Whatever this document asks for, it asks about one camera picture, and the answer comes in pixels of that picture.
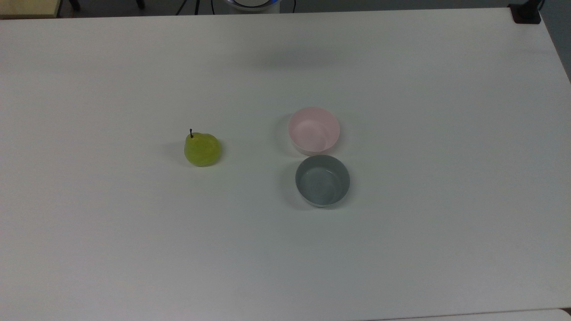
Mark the black furniture leg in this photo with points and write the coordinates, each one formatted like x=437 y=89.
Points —
x=75 y=4
x=140 y=3

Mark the light wooden furniture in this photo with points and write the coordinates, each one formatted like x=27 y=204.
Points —
x=26 y=8

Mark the black table clamp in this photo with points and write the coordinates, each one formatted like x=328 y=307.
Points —
x=526 y=15

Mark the pink plastic bowl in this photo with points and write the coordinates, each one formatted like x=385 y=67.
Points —
x=312 y=131

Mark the green pear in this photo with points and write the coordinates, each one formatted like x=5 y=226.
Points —
x=203 y=151

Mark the grey plastic bowl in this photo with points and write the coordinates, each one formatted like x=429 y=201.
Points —
x=321 y=180

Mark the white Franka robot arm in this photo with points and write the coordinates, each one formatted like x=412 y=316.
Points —
x=252 y=3

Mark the white adjacent table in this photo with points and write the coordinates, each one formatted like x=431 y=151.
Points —
x=513 y=316

